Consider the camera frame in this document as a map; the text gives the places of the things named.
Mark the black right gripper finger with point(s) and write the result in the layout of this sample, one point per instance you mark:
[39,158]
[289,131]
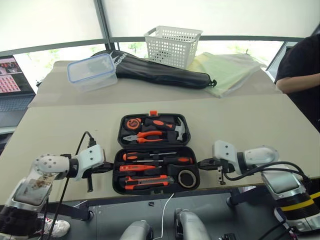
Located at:
[207,162]
[206,167]

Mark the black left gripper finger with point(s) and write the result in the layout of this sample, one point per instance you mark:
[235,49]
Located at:
[109,170]
[109,164]

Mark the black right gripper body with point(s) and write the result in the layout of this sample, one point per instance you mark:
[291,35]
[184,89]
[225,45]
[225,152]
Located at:
[216,167]

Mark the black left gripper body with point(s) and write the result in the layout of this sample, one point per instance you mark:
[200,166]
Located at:
[98,170]

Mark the orange tester pen screwdriver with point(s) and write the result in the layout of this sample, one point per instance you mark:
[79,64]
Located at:
[132,167]

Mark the black electrical tape roll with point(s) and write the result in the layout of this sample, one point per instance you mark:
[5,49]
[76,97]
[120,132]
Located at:
[180,178]

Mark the orange black utility knife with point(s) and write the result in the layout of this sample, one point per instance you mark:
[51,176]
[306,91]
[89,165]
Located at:
[147,182]

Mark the person bare forearm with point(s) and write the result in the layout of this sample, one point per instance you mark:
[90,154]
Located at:
[285,85]

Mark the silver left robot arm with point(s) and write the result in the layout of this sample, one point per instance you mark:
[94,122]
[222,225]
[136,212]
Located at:
[27,190]

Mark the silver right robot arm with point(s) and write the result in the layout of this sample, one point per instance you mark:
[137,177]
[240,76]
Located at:
[260,153]

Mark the black tool case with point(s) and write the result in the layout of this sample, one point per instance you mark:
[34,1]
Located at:
[116,172]

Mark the orange black tape measure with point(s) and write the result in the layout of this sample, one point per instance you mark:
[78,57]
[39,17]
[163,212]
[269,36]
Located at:
[132,123]

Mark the small black clip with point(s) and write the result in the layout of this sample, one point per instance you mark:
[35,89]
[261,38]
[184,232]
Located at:
[150,204]

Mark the grey rounded robot leg cover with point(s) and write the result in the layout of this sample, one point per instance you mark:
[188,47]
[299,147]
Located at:
[137,231]
[191,225]

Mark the white sneaker with red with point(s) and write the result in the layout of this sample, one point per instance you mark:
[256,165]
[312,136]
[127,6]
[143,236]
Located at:
[60,226]

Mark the clear container with blue lid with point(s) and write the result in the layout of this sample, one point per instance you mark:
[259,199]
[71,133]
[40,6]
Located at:
[95,80]

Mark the pale plastic document pouch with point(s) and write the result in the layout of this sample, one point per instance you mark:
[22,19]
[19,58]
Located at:
[220,75]

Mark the black racket bag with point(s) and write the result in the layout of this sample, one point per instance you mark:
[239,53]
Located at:
[155,72]

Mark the white translucent document pouch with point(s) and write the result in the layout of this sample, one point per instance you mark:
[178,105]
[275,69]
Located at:
[245,61]

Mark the open laptop computer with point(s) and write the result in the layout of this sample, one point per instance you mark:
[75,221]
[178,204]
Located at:
[12,75]

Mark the white plastic lattice basket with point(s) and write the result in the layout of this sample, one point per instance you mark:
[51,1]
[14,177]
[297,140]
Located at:
[170,35]

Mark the person in black shirt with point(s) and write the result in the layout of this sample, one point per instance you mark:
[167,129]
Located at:
[300,62]

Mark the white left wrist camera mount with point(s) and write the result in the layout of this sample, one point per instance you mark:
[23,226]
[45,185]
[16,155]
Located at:
[90,157]

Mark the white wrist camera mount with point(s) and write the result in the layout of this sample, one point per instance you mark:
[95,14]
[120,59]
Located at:
[90,157]
[225,150]

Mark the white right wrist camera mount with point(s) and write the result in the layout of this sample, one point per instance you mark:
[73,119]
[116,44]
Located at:
[225,150]

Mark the black table clamp bracket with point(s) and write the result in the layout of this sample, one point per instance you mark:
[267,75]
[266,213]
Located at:
[240,197]
[72,211]

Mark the dark window frame post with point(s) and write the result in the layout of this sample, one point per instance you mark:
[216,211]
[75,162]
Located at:
[103,25]

